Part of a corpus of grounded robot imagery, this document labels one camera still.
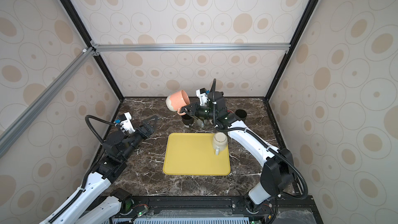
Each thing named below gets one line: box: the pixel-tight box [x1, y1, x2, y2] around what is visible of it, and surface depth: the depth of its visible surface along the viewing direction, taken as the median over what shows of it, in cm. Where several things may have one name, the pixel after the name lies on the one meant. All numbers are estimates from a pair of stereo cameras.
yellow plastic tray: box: [162, 132, 232, 176], surface depth 91 cm
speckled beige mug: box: [212, 131, 229, 156], surface depth 89 cm
